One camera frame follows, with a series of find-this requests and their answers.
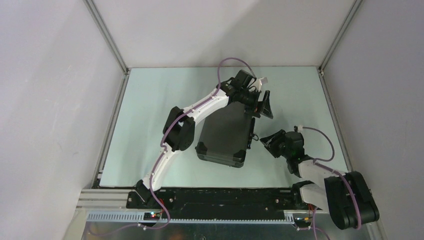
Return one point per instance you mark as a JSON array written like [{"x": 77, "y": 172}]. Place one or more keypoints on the right aluminium frame post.
[{"x": 340, "y": 34}]

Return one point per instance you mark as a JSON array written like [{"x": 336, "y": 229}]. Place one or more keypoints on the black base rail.
[{"x": 183, "y": 202}]

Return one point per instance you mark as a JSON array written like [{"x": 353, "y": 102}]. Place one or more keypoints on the aluminium frame post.
[
  {"x": 106, "y": 34},
  {"x": 340, "y": 34}
]

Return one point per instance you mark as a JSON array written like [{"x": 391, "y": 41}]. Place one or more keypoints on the left aluminium frame post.
[{"x": 106, "y": 34}]

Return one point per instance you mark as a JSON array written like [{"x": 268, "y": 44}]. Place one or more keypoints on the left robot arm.
[{"x": 180, "y": 126}]

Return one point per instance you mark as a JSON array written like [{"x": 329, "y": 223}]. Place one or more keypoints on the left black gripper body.
[{"x": 249, "y": 99}]

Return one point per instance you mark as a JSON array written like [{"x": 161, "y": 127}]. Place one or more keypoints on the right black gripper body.
[{"x": 285, "y": 152}]

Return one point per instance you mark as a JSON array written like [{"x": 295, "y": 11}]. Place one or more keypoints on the grey cable duct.
[{"x": 142, "y": 217}]

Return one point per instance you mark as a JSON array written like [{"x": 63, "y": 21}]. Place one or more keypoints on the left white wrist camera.
[{"x": 259, "y": 82}]

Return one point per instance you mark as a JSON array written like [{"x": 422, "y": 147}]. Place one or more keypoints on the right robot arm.
[{"x": 344, "y": 195}]

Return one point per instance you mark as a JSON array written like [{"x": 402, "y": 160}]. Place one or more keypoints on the black poker case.
[{"x": 226, "y": 136}]

